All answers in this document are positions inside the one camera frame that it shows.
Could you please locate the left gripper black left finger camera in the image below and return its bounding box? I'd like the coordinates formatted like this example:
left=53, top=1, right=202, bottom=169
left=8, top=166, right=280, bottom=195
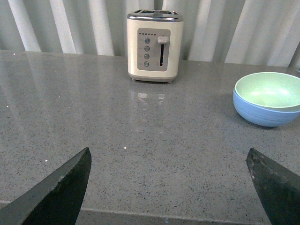
left=0, top=147, right=91, bottom=225

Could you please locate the blue bowl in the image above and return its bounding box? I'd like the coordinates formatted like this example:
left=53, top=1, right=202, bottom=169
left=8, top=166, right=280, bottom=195
left=233, top=89, right=300, bottom=127

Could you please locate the green bowl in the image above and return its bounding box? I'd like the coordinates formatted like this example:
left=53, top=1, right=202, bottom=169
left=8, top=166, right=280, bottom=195
left=234, top=72, right=300, bottom=112

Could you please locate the cream two-slot toaster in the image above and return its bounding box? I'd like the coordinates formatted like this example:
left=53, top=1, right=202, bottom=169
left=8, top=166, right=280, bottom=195
left=127, top=9, right=184, bottom=83

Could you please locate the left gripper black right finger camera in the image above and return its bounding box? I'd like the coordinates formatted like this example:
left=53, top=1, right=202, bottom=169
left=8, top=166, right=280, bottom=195
left=246, top=148, right=300, bottom=225

